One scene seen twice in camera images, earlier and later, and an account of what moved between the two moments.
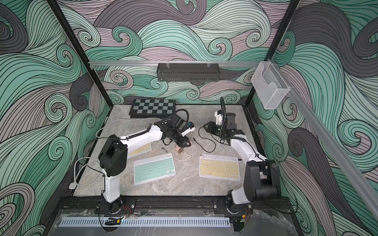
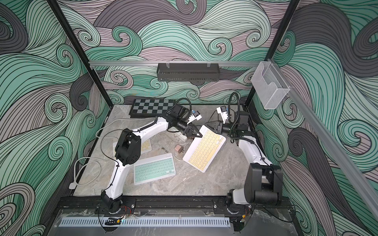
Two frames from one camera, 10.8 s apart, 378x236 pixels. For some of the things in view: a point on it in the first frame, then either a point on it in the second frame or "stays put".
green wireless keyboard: [153, 168] stays put
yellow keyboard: [219, 166] -> [203, 151]
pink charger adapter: [178, 148] stays put
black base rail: [145, 204] stays put
